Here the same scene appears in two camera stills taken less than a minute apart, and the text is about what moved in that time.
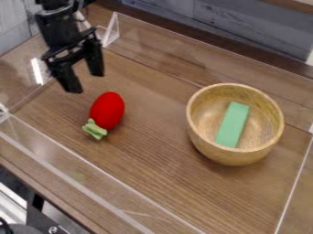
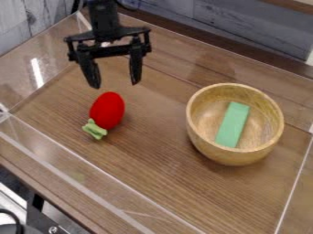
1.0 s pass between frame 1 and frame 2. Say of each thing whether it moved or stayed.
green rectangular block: stayed
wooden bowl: stayed
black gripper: moved
